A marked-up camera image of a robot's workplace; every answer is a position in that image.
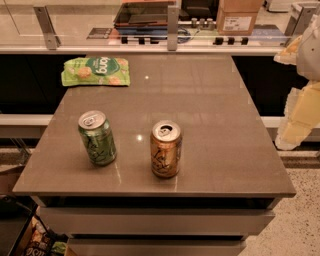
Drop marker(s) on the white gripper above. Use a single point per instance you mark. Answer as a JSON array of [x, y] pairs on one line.
[[310, 53]]

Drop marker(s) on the orange soda can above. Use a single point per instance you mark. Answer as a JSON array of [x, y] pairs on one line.
[[165, 146]]

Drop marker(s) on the green soda can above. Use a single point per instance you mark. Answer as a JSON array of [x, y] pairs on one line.
[[97, 137]]

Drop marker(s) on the green rice chip bag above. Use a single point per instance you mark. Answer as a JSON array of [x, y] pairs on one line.
[[96, 71]]

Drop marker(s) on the snack bag under table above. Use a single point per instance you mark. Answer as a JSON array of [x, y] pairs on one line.
[[41, 241]]

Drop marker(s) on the cardboard box with label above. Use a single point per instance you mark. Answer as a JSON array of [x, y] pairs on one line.
[[237, 17]]

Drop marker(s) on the dark laptop on counter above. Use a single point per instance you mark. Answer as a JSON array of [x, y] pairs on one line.
[[143, 13]]

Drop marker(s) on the upper grey drawer front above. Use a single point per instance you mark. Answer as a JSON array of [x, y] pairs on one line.
[[138, 221]]

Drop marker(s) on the grey drawer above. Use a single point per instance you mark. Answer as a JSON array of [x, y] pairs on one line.
[[138, 221], [136, 247]]

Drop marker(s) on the lower grey drawer front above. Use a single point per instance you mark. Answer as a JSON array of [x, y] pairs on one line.
[[136, 247]]

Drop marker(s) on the right metal glass bracket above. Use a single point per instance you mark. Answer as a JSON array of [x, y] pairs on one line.
[[301, 15]]

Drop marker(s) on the metal glass bracket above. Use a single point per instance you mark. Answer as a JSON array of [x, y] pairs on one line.
[[301, 15], [51, 39], [172, 27]]

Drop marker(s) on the middle metal glass bracket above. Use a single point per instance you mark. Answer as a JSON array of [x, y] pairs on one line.
[[172, 27]]

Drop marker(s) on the left metal glass bracket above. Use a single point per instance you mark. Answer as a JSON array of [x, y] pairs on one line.
[[51, 39]]

